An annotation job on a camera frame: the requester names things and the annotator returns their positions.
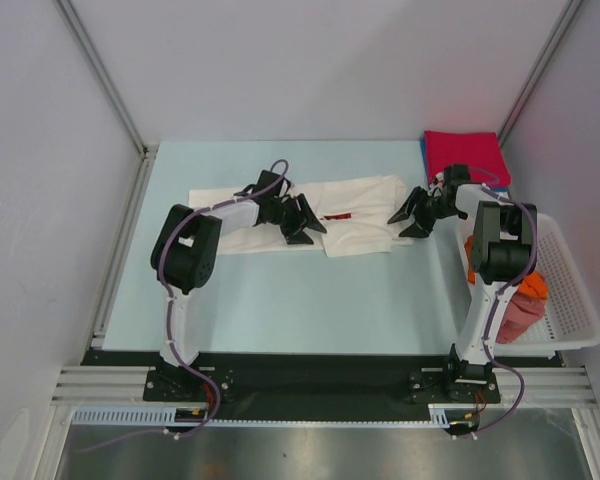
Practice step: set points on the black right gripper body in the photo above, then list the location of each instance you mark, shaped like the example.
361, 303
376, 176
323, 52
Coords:
435, 208

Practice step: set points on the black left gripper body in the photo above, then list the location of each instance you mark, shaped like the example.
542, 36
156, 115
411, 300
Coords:
287, 214

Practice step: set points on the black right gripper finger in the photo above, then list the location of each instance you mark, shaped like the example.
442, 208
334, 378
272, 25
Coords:
421, 226
417, 197

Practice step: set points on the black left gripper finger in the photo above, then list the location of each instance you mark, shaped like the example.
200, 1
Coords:
296, 237
311, 221

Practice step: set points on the white t shirt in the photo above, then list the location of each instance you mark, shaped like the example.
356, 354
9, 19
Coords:
354, 212

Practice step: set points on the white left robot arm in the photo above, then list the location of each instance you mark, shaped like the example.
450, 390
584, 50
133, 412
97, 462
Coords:
185, 251

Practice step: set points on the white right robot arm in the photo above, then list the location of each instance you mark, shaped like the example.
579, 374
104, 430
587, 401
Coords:
504, 252

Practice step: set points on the folded red t shirt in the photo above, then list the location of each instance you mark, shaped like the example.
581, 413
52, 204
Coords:
470, 150

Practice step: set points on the orange t shirt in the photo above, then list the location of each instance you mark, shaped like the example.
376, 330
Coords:
533, 285

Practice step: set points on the pink t shirt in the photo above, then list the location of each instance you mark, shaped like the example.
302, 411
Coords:
521, 313

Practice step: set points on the white plastic basket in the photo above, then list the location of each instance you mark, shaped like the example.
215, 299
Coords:
570, 321

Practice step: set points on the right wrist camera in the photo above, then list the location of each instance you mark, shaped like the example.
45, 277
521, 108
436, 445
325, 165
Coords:
445, 183

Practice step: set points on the aluminium frame post left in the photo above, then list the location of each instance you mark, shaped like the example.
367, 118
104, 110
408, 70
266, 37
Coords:
96, 65

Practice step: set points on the aluminium frame post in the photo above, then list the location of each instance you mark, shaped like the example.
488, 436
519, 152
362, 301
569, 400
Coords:
96, 65
556, 38

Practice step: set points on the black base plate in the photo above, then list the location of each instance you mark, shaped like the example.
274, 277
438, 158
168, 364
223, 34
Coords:
304, 388

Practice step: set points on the aluminium frame post right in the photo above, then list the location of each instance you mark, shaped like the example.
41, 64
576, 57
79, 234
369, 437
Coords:
556, 38

